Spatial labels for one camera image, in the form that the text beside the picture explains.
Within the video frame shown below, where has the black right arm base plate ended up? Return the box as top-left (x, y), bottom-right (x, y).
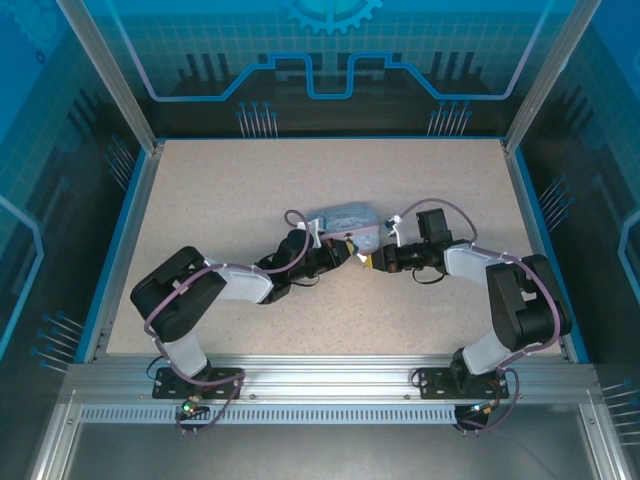
top-left (416, 367), bottom-right (511, 400)

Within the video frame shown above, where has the slotted grey cable duct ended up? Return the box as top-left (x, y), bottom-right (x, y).
top-left (78, 405), bottom-right (462, 426)

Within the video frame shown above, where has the aluminium frame post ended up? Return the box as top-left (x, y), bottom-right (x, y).
top-left (501, 0), bottom-right (604, 154)
top-left (53, 0), bottom-right (167, 154)

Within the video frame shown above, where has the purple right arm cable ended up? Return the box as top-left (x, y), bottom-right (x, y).
top-left (398, 198), bottom-right (572, 432)

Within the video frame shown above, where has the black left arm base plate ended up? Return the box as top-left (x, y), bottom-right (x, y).
top-left (152, 367), bottom-right (246, 400)

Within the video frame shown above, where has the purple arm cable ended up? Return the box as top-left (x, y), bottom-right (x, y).
top-left (398, 198), bottom-right (572, 432)
top-left (143, 208), bottom-right (321, 437)

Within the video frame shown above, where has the aluminium right side rail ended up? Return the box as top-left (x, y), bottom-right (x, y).
top-left (501, 139), bottom-right (590, 364)

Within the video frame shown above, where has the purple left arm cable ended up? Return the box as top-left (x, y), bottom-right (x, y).
top-left (143, 208), bottom-right (321, 437)

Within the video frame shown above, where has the blue printed back panel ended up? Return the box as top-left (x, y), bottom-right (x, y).
top-left (89, 0), bottom-right (556, 139)

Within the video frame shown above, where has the light blue plastic pouch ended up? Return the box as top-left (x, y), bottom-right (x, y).
top-left (306, 198), bottom-right (382, 254)

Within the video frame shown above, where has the aluminium right frame post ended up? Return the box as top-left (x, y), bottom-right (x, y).
top-left (501, 0), bottom-right (604, 154)

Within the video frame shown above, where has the aluminium front frame rail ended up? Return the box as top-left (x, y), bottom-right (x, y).
top-left (63, 353), bottom-right (602, 402)

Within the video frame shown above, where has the aluminium left frame post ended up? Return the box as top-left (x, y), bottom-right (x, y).
top-left (53, 0), bottom-right (167, 154)

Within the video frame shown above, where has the aluminium left side rail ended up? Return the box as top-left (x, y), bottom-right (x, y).
top-left (81, 143), bottom-right (162, 364)

